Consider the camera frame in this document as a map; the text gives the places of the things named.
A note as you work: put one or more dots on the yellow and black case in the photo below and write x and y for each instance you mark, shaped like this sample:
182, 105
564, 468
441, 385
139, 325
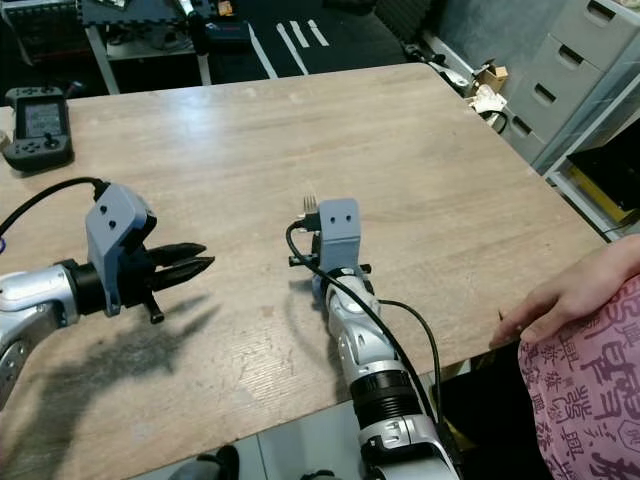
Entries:
605, 180

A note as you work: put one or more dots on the dark grey remote controller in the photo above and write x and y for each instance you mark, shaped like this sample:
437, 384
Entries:
40, 128

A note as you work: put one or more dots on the metal-legged workbench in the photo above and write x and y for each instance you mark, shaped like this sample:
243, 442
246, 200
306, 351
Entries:
140, 40

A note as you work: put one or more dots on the black robot foot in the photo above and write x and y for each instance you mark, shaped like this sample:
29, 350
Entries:
218, 465

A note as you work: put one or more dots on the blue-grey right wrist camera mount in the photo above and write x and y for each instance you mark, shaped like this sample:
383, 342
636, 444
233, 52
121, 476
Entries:
340, 235

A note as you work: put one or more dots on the silver metal fork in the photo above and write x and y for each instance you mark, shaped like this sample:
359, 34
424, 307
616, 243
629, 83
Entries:
309, 204

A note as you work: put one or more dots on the small cardboard box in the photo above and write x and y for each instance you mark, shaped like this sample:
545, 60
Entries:
491, 80

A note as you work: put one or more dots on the grey drawer cabinet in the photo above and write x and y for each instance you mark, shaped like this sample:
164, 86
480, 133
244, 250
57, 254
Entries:
570, 70

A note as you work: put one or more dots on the person's bare hand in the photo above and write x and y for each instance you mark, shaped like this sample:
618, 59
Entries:
580, 290

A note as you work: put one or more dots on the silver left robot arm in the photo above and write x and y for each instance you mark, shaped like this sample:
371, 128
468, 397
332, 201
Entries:
25, 300

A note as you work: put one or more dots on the black and blue device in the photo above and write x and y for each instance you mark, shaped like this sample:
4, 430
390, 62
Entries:
220, 33

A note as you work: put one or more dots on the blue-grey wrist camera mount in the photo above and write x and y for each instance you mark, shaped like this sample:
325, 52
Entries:
340, 235
115, 225

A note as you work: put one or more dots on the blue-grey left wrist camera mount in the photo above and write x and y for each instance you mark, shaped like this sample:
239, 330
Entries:
115, 225

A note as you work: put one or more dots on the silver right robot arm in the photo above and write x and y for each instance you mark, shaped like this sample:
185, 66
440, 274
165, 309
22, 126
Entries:
360, 335

